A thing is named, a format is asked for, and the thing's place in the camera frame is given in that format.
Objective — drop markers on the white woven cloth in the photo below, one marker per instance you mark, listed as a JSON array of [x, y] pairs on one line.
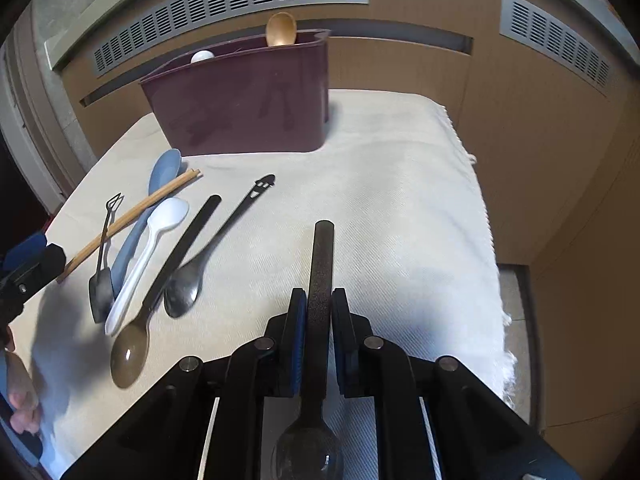
[[375, 185]]

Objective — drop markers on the wooden chopstick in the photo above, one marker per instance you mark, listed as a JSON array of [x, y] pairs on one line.
[[153, 209], [150, 202]]

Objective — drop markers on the white plastic spoon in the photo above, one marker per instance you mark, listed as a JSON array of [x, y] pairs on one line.
[[167, 215]]

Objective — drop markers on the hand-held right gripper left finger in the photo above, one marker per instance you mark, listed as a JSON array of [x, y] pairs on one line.
[[295, 350]]

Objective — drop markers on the grey stone ledge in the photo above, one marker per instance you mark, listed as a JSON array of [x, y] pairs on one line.
[[60, 20]]

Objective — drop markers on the person's left hand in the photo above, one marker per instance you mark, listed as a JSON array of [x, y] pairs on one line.
[[22, 395]]

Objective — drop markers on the long grey vent grille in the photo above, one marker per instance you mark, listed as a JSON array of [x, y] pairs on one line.
[[225, 0]]

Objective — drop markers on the maroon utensil holder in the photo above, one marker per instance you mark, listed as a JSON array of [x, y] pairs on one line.
[[240, 105]]

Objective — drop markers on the small white round spoon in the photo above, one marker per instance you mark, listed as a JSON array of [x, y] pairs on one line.
[[202, 57]]

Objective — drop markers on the short grey vent grille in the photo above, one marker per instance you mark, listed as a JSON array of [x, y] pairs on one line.
[[550, 40]]

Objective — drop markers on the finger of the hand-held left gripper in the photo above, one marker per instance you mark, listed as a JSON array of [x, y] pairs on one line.
[[42, 265]]

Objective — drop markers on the wooden spoon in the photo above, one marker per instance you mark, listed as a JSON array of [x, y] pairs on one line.
[[281, 30]]

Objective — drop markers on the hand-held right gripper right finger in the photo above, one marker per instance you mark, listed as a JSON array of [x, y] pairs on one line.
[[341, 350]]

